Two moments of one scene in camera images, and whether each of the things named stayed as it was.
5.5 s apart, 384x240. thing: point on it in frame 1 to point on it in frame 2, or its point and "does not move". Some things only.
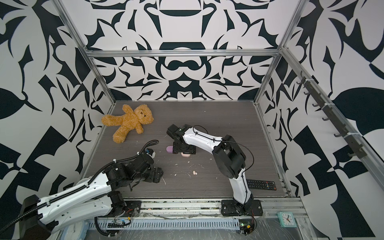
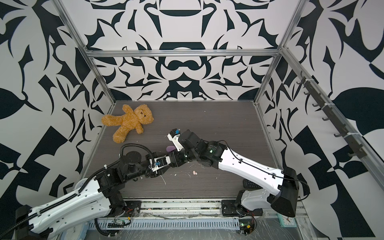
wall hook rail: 352,138 does not move
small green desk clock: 287,219 does not move
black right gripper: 175,147 to 174,156
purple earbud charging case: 169,149 does not move
